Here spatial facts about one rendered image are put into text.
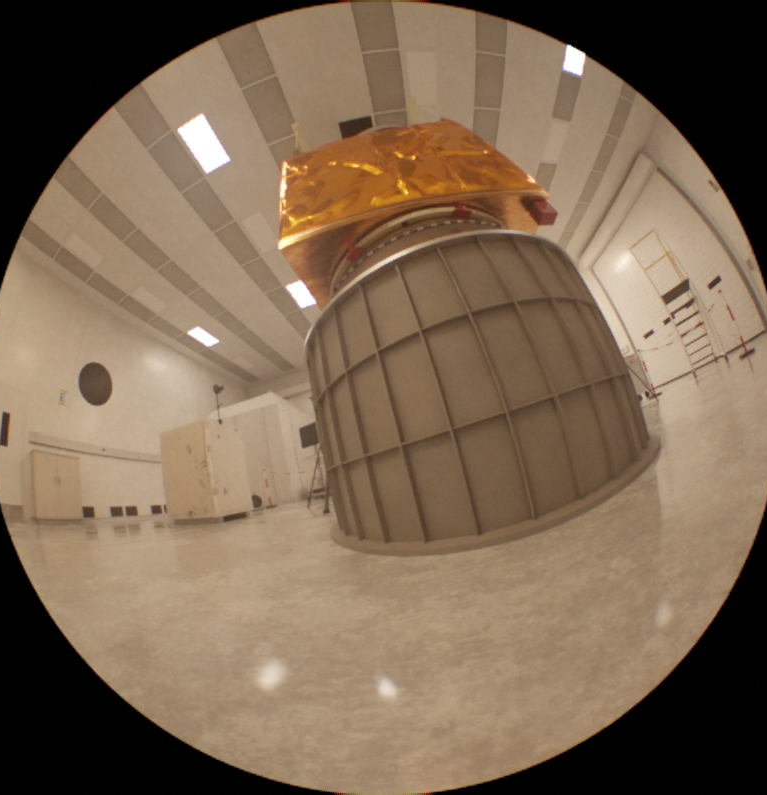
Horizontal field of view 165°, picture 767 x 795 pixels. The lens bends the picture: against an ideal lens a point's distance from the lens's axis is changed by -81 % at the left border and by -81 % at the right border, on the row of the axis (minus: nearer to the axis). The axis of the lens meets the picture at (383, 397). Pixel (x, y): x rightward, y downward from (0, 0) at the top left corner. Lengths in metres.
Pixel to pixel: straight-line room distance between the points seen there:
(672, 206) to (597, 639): 8.69
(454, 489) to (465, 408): 0.28
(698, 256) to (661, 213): 1.50
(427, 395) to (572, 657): 0.86
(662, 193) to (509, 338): 8.26
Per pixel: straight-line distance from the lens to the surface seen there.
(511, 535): 0.87
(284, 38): 4.97
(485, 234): 1.27
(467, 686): 0.42
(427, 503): 0.98
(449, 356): 0.96
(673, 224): 8.75
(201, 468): 4.08
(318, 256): 1.91
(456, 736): 0.37
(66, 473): 6.40
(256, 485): 7.89
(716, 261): 8.25
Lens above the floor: 0.32
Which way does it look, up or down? 16 degrees up
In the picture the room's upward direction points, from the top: 14 degrees counter-clockwise
